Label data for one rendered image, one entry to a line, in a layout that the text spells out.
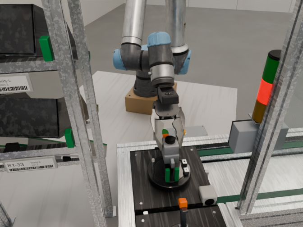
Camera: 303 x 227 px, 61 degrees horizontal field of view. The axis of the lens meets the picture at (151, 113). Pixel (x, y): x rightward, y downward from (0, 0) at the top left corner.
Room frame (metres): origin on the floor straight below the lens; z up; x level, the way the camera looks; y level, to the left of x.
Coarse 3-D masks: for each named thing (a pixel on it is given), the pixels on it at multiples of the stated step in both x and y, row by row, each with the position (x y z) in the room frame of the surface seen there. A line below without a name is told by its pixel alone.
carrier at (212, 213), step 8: (200, 208) 0.44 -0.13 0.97; (208, 208) 0.44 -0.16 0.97; (216, 208) 0.44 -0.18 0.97; (136, 216) 0.42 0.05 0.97; (144, 216) 0.42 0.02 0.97; (152, 216) 0.42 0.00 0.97; (160, 216) 0.42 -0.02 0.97; (168, 216) 0.42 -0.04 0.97; (176, 216) 0.42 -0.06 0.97; (192, 216) 0.42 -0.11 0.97; (200, 216) 0.42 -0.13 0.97; (208, 216) 0.42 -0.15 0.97; (216, 216) 0.42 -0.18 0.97; (136, 224) 0.40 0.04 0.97; (144, 224) 0.40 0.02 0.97; (152, 224) 0.40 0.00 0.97; (160, 224) 0.40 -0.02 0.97; (168, 224) 0.40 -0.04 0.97; (176, 224) 0.38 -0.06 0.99; (192, 224) 0.38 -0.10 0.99; (200, 224) 0.39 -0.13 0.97; (208, 224) 0.39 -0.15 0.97; (216, 224) 0.39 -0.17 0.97; (224, 224) 0.39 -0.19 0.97
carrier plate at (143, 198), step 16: (144, 160) 0.63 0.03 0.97; (192, 160) 0.63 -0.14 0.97; (144, 176) 0.56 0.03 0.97; (192, 176) 0.56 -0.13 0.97; (144, 192) 0.50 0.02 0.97; (160, 192) 0.50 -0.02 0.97; (176, 192) 0.50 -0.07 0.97; (192, 192) 0.50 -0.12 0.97; (144, 208) 0.45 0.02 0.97; (160, 208) 0.45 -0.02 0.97; (176, 208) 0.45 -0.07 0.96
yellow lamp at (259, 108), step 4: (256, 100) 0.48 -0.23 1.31; (256, 104) 0.48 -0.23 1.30; (260, 104) 0.46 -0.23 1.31; (264, 104) 0.46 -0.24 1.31; (256, 108) 0.47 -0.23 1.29; (260, 108) 0.46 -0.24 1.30; (264, 108) 0.46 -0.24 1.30; (256, 112) 0.47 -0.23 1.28; (260, 112) 0.46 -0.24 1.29; (252, 116) 0.48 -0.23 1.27; (256, 116) 0.47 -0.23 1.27; (260, 116) 0.46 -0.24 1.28; (256, 120) 0.46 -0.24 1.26; (260, 120) 0.46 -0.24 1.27
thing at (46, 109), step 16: (0, 96) 0.43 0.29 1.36; (16, 96) 0.48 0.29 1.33; (0, 112) 0.39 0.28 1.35; (16, 112) 0.39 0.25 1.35; (32, 112) 0.39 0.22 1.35; (48, 112) 0.39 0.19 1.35; (64, 112) 0.41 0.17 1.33; (0, 128) 0.38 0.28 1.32; (16, 128) 0.38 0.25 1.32; (32, 128) 0.37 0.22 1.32; (48, 128) 0.37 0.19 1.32; (64, 128) 0.39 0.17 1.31
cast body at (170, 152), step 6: (162, 138) 0.59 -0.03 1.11; (168, 138) 0.57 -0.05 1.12; (174, 138) 0.57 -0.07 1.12; (168, 144) 0.56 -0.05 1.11; (174, 144) 0.56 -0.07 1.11; (162, 150) 0.57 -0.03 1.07; (168, 150) 0.55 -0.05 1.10; (174, 150) 0.55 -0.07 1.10; (168, 156) 0.54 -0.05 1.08; (174, 156) 0.54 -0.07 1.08; (168, 162) 0.54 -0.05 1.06; (174, 162) 0.54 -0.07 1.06
